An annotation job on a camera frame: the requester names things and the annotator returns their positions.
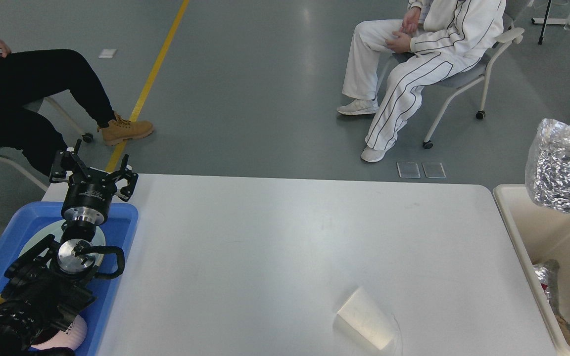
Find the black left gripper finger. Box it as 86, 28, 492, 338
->
49, 139, 92, 184
102, 154, 139, 202

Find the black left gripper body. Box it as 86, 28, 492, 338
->
61, 181, 117, 226

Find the aluminium foil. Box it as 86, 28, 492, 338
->
525, 119, 570, 214

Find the small brown paper ball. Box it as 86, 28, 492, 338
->
554, 314, 570, 343

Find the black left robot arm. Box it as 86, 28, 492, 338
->
0, 140, 139, 356

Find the blue plastic tray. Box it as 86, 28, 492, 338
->
0, 201, 138, 356

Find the tan work boot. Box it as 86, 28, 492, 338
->
97, 111, 154, 146

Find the beige plastic bin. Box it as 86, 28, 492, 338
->
493, 184, 570, 356

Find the seated person in black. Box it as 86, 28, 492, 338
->
0, 40, 115, 176

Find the clear plastic in bin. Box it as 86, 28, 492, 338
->
533, 259, 560, 314

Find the white paper scrap on floor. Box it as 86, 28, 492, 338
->
98, 48, 117, 59

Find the pink HOME mug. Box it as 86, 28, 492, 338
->
30, 315, 88, 350

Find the right clear floor plate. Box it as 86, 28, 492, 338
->
422, 162, 446, 179

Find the clear floor plate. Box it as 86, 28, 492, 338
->
396, 162, 421, 179
422, 162, 446, 179

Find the black tripod stand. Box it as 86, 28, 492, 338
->
531, 0, 570, 45

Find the white office chair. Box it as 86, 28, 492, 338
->
422, 0, 530, 149

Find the left clear floor plate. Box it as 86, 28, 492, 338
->
396, 162, 421, 179

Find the person in white clothes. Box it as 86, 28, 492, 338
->
337, 0, 506, 163

